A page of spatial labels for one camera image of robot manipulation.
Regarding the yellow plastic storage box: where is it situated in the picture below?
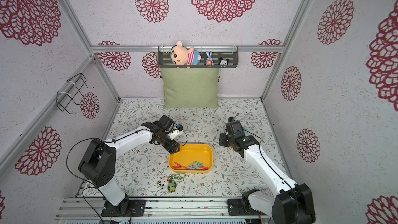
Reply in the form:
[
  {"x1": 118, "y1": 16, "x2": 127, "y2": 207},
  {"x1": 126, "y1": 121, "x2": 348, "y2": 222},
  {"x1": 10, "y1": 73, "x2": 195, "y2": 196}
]
[{"x1": 169, "y1": 144, "x2": 214, "y2": 173}]

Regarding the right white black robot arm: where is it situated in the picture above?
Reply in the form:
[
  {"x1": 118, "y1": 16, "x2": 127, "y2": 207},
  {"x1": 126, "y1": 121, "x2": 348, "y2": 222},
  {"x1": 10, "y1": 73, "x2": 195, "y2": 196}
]
[{"x1": 219, "y1": 117, "x2": 316, "y2": 224}]

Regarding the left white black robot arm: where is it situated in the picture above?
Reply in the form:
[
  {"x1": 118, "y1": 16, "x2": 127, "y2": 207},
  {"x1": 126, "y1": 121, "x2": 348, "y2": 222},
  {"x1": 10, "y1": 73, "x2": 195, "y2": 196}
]
[{"x1": 78, "y1": 115, "x2": 183, "y2": 207}]

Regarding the green square pillow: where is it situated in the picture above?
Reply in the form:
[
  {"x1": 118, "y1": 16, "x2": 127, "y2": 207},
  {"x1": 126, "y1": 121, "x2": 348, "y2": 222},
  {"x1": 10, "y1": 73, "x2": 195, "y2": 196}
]
[{"x1": 161, "y1": 68, "x2": 219, "y2": 108}]

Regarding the pink boy plush doll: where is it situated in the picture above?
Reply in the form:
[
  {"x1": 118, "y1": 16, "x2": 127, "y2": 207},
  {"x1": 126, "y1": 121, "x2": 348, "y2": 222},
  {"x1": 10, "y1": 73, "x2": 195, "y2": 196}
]
[{"x1": 170, "y1": 41, "x2": 202, "y2": 68}]

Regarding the black white mouse figure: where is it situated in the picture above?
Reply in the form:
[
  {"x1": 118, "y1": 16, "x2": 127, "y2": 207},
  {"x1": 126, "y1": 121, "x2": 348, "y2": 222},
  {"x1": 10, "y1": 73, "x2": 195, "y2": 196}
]
[{"x1": 219, "y1": 58, "x2": 229, "y2": 66}]

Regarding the small blue bunny figure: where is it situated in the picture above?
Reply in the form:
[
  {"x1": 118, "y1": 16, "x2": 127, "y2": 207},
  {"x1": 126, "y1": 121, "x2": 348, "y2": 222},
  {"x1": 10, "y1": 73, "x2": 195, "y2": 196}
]
[{"x1": 206, "y1": 51, "x2": 214, "y2": 65}]

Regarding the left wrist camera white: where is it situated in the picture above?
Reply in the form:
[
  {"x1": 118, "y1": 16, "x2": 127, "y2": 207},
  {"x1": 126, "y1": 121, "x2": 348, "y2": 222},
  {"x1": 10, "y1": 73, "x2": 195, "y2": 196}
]
[{"x1": 167, "y1": 124, "x2": 183, "y2": 140}]

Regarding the cow plush keychain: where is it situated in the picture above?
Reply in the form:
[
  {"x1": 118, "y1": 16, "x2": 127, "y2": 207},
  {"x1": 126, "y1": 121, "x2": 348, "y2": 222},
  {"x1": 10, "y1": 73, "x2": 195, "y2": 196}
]
[{"x1": 158, "y1": 177, "x2": 169, "y2": 189}]

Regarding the green toy keychain with chain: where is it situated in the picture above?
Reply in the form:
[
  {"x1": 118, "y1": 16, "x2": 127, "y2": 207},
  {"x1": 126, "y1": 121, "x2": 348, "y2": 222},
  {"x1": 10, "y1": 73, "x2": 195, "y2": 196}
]
[{"x1": 167, "y1": 173, "x2": 186, "y2": 193}]

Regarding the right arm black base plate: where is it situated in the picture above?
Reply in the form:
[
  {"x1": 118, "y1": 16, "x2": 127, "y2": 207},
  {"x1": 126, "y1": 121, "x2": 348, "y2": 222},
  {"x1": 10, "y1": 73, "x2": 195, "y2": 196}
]
[{"x1": 227, "y1": 197, "x2": 272, "y2": 216}]

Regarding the dark metal wall shelf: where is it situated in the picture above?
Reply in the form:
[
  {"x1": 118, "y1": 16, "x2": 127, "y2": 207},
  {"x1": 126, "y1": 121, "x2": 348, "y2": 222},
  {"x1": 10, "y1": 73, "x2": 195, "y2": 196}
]
[{"x1": 157, "y1": 45, "x2": 239, "y2": 68}]

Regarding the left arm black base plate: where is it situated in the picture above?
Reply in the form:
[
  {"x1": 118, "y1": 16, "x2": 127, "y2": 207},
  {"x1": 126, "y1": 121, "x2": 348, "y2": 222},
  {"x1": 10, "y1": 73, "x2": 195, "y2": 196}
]
[{"x1": 101, "y1": 199, "x2": 146, "y2": 217}]

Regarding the black wire wall rack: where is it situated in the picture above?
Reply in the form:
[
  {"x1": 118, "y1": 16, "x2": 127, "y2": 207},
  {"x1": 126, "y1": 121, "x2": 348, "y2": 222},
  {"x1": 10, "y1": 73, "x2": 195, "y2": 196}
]
[{"x1": 55, "y1": 73, "x2": 93, "y2": 115}]

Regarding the aluminium front rail frame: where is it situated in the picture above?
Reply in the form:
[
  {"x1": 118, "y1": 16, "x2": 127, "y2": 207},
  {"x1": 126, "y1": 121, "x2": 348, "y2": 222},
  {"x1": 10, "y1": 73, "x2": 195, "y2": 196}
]
[{"x1": 52, "y1": 197, "x2": 273, "y2": 224}]

